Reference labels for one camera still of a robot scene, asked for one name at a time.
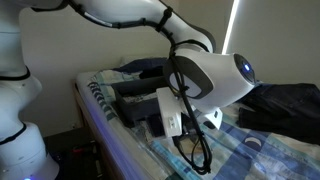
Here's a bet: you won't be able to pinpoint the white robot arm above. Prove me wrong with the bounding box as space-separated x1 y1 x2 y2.
0 0 255 180

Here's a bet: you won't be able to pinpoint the dark grey plastic box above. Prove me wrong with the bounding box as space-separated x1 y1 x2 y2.
112 77 167 122

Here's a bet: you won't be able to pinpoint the blue checked bed sheet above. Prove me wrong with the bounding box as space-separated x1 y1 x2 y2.
85 69 320 180

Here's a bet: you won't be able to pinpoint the dark jacket near pillow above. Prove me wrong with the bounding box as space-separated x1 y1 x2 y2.
114 57 166 79

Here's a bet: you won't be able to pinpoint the dark blue jeans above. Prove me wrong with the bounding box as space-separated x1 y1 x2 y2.
237 83 320 145

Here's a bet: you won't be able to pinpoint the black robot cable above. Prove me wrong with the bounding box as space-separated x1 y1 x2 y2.
31 0 213 176

